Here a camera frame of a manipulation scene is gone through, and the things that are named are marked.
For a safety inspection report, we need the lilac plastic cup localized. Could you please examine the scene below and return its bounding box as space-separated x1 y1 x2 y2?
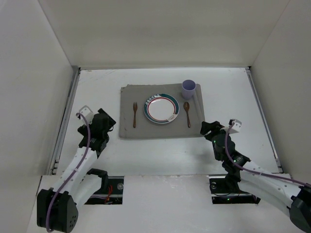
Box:
182 80 196 100

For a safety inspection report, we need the aluminium frame rail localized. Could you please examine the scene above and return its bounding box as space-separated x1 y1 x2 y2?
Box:
245 67 284 173
45 66 81 175

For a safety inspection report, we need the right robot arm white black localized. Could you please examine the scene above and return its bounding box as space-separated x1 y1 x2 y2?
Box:
200 119 311 233

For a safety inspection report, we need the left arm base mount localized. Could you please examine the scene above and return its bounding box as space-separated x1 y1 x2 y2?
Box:
85 168 124 205

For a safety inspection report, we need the left aluminium frame rail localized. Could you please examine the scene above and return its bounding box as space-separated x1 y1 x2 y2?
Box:
45 66 81 175

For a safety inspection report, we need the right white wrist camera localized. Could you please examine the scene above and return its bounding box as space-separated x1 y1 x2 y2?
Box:
229 119 242 133

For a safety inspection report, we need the brown wooden spoon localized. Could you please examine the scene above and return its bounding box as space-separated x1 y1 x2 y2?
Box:
183 102 191 128

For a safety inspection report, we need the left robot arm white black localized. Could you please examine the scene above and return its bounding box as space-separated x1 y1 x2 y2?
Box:
36 106 116 233

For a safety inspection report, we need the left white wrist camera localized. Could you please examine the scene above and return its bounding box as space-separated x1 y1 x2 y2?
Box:
76 105 94 124

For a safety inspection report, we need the brown wooden fork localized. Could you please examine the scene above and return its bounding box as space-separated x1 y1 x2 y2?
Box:
133 102 138 128

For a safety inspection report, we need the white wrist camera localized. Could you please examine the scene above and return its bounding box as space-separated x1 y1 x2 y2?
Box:
76 105 94 124
229 119 242 133

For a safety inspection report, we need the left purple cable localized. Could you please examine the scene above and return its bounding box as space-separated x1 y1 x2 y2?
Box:
46 113 92 233

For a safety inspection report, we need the grey cloth placemat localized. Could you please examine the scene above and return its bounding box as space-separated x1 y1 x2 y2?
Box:
119 83 205 139

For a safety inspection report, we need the white plate green red rim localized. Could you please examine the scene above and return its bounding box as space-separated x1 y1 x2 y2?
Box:
143 93 180 124

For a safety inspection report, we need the right aluminium frame rail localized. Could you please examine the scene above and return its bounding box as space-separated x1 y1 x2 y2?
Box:
245 67 284 173

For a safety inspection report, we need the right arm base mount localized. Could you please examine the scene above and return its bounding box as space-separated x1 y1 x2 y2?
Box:
208 172 261 204

